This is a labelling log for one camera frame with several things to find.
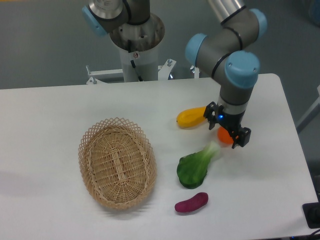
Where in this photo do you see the woven wicker basket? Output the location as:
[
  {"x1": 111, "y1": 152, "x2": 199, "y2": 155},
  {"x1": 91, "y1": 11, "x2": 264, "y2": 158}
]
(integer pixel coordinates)
[{"x1": 78, "y1": 117, "x2": 157, "y2": 210}]

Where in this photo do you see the orange tangerine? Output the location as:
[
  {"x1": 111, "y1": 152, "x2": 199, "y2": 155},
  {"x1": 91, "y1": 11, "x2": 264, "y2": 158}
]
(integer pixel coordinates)
[{"x1": 217, "y1": 126, "x2": 234, "y2": 145}]

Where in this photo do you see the purple sweet potato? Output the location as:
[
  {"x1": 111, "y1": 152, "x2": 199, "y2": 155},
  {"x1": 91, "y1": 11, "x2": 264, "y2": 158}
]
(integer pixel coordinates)
[{"x1": 174, "y1": 192, "x2": 209, "y2": 213}]

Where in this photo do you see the yellow papaya half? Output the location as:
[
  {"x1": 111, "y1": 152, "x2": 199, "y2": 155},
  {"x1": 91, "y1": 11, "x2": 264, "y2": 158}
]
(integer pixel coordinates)
[{"x1": 176, "y1": 106, "x2": 207, "y2": 129}]

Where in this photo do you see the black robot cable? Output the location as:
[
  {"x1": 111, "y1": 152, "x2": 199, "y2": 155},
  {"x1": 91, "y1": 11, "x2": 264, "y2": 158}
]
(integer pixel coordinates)
[{"x1": 127, "y1": 39, "x2": 144, "y2": 82}]

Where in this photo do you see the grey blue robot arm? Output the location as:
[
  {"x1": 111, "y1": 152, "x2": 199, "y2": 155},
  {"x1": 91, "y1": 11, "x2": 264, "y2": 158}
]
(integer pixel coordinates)
[{"x1": 81, "y1": 0, "x2": 268, "y2": 147}]

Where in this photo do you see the green bok choy vegetable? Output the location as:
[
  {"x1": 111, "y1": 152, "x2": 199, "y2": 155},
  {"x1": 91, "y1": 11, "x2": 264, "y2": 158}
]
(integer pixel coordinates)
[{"x1": 176, "y1": 141, "x2": 221, "y2": 189}]

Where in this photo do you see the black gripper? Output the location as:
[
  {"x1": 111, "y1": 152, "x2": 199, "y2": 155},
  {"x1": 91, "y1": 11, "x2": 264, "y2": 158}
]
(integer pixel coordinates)
[{"x1": 203, "y1": 101, "x2": 251, "y2": 149}]

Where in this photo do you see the white metal base frame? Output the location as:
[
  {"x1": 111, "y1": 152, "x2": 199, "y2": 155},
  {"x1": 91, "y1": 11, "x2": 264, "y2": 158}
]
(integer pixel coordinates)
[{"x1": 85, "y1": 58, "x2": 201, "y2": 85}]

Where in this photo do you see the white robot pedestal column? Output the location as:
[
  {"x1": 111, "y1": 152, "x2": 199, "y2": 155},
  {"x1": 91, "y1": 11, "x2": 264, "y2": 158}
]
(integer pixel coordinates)
[{"x1": 118, "y1": 47, "x2": 159, "y2": 83}]

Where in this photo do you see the black device at table edge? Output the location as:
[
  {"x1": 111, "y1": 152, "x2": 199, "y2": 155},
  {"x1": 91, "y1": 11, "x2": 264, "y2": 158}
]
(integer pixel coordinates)
[{"x1": 302, "y1": 202, "x2": 320, "y2": 229}]

